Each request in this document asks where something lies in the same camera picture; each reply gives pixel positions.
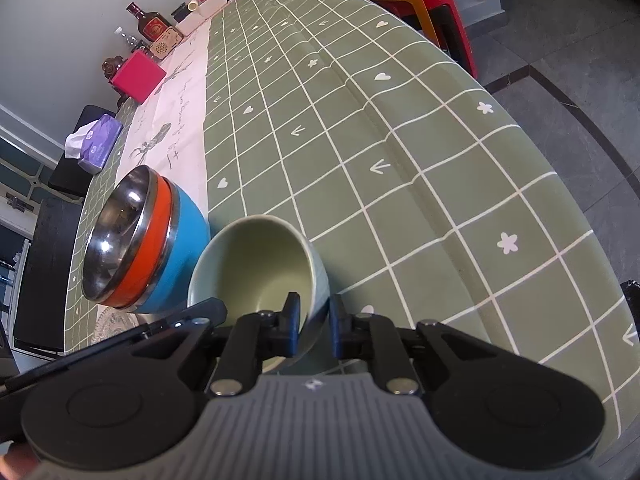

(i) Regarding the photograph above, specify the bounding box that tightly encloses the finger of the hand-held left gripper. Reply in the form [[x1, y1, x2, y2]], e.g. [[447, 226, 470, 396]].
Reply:
[[65, 298, 227, 367]]

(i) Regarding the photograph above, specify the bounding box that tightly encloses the orange plastic stool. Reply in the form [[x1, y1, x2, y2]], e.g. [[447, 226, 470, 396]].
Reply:
[[359, 0, 442, 49]]

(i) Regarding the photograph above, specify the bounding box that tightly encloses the white table runner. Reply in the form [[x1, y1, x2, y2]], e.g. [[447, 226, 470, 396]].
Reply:
[[119, 20, 211, 222]]

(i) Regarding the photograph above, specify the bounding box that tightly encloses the pink box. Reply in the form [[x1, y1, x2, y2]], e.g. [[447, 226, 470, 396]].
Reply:
[[111, 49, 168, 99]]

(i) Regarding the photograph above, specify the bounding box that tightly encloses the purple tissue pack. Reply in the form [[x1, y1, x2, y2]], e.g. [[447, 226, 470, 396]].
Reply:
[[63, 113, 125, 175]]

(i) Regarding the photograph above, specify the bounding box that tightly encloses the green ceramic bowl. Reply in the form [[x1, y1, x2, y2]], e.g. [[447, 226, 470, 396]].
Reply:
[[187, 213, 331, 374]]

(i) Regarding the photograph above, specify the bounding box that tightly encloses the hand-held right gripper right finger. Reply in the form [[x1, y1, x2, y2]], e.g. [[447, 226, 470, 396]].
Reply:
[[330, 294, 502, 397]]

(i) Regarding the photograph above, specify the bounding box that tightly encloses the small wooden box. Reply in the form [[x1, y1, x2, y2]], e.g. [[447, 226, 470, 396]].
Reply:
[[149, 28, 182, 59]]

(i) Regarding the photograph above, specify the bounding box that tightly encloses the green checkered tablecloth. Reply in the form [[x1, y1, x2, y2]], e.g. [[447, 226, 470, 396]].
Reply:
[[63, 0, 627, 442]]

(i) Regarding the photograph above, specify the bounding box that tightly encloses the brown figurine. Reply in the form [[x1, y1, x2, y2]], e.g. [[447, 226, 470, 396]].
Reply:
[[102, 54, 126, 94]]

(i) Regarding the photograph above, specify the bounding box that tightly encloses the red plastic stool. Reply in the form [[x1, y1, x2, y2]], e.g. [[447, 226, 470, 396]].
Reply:
[[384, 0, 479, 79]]

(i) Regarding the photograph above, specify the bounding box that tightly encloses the blue steel-lined bowl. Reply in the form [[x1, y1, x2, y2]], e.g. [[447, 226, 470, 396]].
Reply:
[[132, 187, 212, 314]]

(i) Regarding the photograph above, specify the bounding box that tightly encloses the person's left hand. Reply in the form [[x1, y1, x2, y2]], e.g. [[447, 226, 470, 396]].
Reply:
[[0, 439, 40, 480]]

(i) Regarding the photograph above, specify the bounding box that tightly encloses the red-label liquor bottle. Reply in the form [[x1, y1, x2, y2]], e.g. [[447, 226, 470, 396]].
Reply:
[[125, 1, 171, 44]]

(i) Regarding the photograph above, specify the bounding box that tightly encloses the dark object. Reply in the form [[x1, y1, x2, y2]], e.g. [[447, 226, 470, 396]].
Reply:
[[620, 279, 640, 347]]

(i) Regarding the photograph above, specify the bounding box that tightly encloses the orange steel-lined bowl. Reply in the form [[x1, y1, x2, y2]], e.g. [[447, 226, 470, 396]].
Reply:
[[81, 164, 180, 309]]

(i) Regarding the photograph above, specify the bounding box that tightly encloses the clear glass plate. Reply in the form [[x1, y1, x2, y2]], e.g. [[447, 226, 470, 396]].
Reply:
[[92, 306, 152, 349]]

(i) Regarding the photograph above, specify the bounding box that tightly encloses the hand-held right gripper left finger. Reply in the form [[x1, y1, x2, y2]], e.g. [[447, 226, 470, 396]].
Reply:
[[131, 291, 302, 397]]

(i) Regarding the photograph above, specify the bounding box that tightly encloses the clear plastic bottle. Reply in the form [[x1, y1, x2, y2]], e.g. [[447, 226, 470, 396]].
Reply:
[[113, 26, 151, 59]]

